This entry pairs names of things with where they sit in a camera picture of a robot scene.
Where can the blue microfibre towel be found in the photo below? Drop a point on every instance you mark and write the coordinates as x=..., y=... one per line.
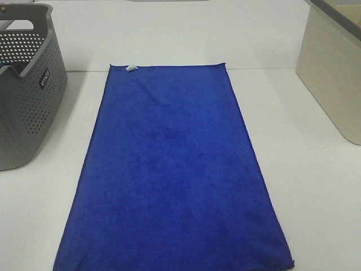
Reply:
x=170, y=180

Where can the grey perforated plastic basket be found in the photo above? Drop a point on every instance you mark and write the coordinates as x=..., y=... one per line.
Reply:
x=33, y=82

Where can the beige storage bin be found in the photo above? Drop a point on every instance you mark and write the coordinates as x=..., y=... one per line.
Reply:
x=329, y=63

